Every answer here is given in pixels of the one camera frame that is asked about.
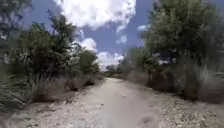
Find dry grass strip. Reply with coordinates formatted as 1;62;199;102
0;70;106;113
123;63;224;105

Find distant trees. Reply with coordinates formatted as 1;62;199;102
103;64;120;78

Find pale gravel path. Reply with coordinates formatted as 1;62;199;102
0;77;224;128

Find group of green trees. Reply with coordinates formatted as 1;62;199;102
116;0;224;88
0;0;102;85

